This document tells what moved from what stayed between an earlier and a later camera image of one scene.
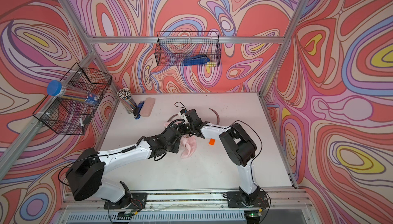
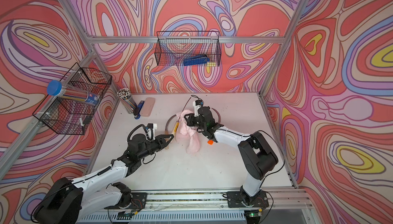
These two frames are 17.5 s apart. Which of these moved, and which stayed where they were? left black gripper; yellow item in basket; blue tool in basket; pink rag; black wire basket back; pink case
Moved: left black gripper; pink rag
Stayed: yellow item in basket; blue tool in basket; pink case; black wire basket back
